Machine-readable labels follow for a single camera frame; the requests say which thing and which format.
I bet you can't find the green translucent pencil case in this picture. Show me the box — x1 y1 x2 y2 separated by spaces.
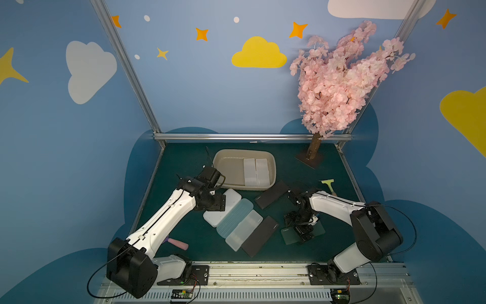
280 221 325 245

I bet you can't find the dark grey pencil case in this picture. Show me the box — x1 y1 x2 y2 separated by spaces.
255 181 289 209
241 216 279 258

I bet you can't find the frosted clear wide pencil case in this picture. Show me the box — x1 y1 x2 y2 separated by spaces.
225 210 263 252

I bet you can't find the frosted clear slim pencil case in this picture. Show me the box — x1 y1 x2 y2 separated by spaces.
243 158 258 187

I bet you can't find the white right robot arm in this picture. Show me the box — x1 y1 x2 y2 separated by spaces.
284 190 403 282

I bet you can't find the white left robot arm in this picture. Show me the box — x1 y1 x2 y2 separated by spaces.
106 167 226 298

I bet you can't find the white rounded pencil case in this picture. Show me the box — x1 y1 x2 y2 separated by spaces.
203 189 242 228

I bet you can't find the light teal ribbed pencil case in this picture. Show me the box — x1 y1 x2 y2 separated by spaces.
216 198 254 239

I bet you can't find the beige storage box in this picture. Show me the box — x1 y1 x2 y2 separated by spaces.
213 149 277 191

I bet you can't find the purple toy shovel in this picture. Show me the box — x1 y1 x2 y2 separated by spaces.
163 237 189 251

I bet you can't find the aluminium back crossbar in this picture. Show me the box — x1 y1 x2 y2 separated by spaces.
153 132 353 141

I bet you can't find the right controller board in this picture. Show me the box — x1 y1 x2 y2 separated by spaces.
330 289 350 304

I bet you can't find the controller board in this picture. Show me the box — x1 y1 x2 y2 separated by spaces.
170 289 194 303
330 289 350 304

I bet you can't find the left controller board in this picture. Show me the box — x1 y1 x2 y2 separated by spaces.
170 289 194 303

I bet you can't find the pink cherry blossom tree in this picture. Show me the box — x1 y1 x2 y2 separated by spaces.
290 21 415 168

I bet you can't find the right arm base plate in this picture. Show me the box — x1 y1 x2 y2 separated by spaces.
307 263 361 286

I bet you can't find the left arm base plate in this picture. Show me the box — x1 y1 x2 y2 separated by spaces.
156 265 210 286

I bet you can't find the aluminium front rail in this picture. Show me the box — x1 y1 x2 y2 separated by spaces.
93 262 422 303

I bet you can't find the left aluminium frame post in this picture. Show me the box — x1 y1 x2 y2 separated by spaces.
91 0 167 149

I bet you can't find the aluminium frame post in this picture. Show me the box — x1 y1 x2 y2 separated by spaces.
336 0 428 149
91 0 167 149

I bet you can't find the right aluminium frame post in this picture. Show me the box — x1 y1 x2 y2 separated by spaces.
336 0 428 149

